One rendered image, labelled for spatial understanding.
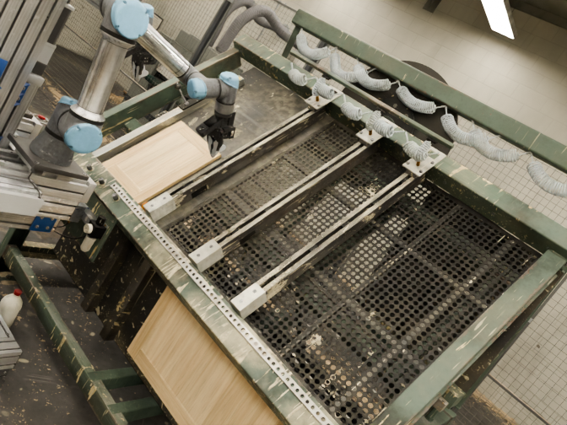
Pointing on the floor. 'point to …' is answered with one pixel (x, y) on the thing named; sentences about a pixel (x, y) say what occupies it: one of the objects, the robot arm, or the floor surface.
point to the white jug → (11, 306)
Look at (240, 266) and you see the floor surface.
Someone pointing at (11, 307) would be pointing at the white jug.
